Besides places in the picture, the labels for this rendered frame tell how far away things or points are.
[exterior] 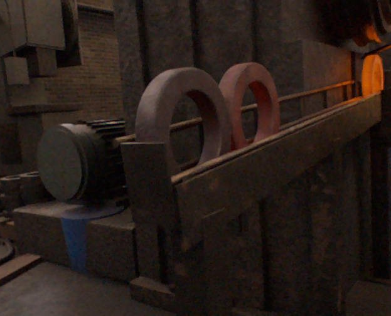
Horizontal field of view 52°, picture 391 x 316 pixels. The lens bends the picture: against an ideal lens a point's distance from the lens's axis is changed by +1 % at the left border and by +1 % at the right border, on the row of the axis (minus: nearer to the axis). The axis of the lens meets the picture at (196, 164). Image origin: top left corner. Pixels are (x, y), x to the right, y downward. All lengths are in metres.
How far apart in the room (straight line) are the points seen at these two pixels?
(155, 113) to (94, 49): 8.09
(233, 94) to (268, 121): 0.15
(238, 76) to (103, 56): 8.07
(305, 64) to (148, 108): 0.71
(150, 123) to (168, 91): 0.05
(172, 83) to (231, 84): 0.16
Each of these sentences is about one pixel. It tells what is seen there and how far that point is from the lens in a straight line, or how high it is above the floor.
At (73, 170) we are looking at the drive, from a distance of 1.94.
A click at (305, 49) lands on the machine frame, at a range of 1.16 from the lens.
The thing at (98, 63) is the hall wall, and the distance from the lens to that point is 8.58.
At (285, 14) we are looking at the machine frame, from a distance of 1.20.
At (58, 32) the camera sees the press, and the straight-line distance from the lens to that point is 5.58.
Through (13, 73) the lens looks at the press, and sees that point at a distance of 5.06.
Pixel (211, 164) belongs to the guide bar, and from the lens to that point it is 0.56.
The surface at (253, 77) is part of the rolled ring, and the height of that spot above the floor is 0.76.
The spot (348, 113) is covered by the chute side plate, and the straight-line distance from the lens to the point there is 1.15.
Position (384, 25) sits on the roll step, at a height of 0.93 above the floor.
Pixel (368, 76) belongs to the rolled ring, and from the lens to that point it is 1.49.
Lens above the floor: 0.71
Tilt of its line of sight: 8 degrees down
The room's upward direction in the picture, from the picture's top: 4 degrees counter-clockwise
